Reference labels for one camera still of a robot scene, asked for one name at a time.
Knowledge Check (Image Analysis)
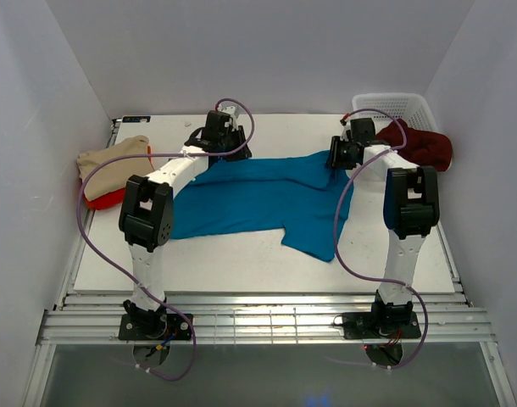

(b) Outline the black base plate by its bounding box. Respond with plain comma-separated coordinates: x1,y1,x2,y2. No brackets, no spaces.
333,312,421,339
117,314,192,342

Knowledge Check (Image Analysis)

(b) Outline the aluminium rail frame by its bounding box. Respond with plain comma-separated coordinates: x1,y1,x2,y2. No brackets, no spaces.
23,285,516,406

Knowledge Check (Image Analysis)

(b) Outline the dark red t shirt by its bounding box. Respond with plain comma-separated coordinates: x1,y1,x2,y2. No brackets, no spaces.
397,119,453,172

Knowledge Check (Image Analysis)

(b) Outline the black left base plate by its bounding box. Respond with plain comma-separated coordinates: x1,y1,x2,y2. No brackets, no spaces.
117,314,192,342

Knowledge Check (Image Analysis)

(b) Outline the orange folded t shirt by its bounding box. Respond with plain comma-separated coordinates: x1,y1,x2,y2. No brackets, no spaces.
85,188,125,210

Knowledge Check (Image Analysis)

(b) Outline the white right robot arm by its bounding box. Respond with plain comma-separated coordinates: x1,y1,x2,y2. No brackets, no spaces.
326,118,440,341

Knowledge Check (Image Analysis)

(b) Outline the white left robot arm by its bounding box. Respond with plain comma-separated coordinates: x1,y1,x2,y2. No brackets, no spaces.
119,105,252,339

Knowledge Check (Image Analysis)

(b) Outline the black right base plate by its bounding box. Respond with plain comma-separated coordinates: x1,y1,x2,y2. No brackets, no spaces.
333,312,421,339

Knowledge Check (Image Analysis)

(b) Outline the beige folded t shirt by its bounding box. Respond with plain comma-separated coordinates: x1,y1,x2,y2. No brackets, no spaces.
75,135,156,201

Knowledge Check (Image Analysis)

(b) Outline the white plastic basket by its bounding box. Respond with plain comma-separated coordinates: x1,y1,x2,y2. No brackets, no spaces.
353,92,440,147

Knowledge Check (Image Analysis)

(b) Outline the blue t shirt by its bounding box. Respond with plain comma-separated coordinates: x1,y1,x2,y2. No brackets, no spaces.
171,151,353,262

